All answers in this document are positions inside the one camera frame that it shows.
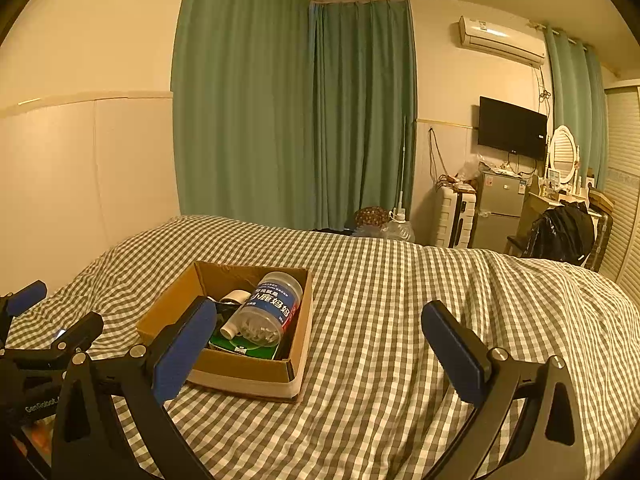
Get dressing table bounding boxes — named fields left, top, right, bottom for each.
left=520, top=187, right=588, bottom=246

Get white ribbed suitcase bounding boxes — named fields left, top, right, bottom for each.
left=432, top=186, right=476, bottom=250

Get green curtain with eyelets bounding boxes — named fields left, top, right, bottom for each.
left=544, top=25, right=608, bottom=191

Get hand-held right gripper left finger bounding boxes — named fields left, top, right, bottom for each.
left=51, top=299, right=218, bottom=480

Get black backpack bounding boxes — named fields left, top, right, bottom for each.
left=525, top=202, right=596, bottom=266

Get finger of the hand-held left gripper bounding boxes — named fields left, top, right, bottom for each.
left=0, top=280, right=49, bottom=341
left=0, top=311, right=105, bottom=378

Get hanging wall cable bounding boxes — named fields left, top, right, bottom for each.
left=427, top=127, right=446, bottom=186

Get cardboard box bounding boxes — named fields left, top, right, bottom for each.
left=136, top=260, right=314, bottom=403

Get white oval vanity mirror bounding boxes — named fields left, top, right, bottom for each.
left=547, top=125, right=581, bottom=186

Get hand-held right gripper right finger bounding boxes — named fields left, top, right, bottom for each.
left=421, top=301, right=587, bottom=480

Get black wall television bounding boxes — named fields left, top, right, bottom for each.
left=477, top=96, right=548, bottom=162

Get thin white pole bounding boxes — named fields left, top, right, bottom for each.
left=397, top=116, right=408, bottom=211

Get wide green curtain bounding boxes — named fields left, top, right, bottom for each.
left=171, top=0, right=318, bottom=231

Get dark chair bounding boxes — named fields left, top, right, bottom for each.
left=504, top=200, right=613, bottom=273

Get narrow green curtain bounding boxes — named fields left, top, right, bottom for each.
left=309, top=0, right=418, bottom=233

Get green checked blanket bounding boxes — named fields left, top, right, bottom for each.
left=5, top=215, right=640, bottom=480

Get louvred wardrobe doors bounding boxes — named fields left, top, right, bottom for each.
left=597, top=85, right=640, bottom=291

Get silver small fridge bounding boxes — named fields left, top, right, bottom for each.
left=470, top=170, right=528, bottom=253

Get clear jar with blue label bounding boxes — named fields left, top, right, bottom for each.
left=220, top=271, right=304, bottom=348

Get air conditioner pipe cable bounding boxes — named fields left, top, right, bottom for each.
left=535, top=65, right=553, bottom=116

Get green carton box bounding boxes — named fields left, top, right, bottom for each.
left=207, top=327, right=286, bottom=361

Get clear plastic bag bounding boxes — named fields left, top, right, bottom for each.
left=457, top=155, right=491, bottom=183

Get clear water jug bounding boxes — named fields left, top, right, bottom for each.
left=382, top=207, right=416, bottom=243

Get white air conditioner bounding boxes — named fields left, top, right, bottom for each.
left=458, top=16, right=547, bottom=68

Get brown patterned bag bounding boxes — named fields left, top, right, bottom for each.
left=354, top=206, right=388, bottom=228

